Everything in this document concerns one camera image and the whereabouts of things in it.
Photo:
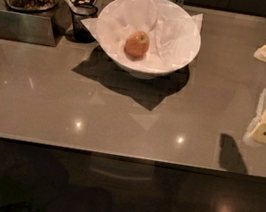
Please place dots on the white bowl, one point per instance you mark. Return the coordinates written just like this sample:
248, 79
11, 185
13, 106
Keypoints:
146, 67

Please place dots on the red orange apple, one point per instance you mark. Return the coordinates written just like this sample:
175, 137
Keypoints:
137, 44

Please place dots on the white paper napkin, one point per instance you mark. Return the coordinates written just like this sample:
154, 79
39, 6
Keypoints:
134, 17

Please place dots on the dark glass cup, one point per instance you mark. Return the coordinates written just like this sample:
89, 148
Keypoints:
81, 12

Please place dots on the metal box stand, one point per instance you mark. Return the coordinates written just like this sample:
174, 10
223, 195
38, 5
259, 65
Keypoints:
42, 28

